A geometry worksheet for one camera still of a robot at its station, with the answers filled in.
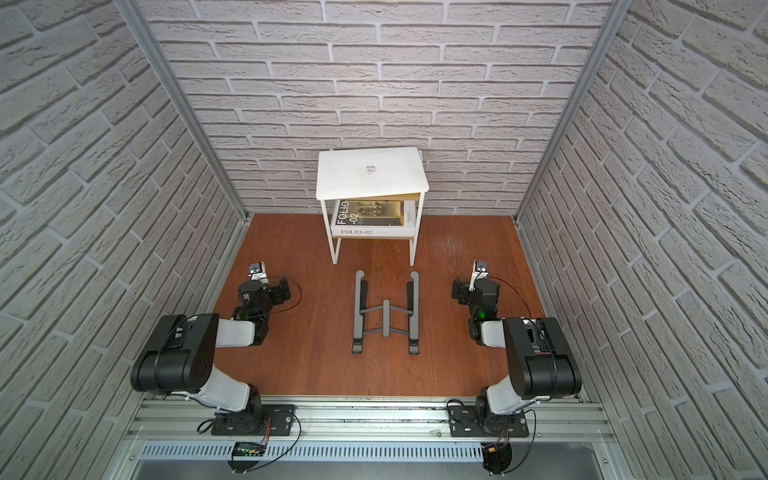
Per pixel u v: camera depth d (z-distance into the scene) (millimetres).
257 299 739
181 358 458
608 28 712
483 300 715
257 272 811
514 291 978
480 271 796
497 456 710
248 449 721
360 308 873
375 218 928
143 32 725
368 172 811
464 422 732
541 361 455
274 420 731
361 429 726
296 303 961
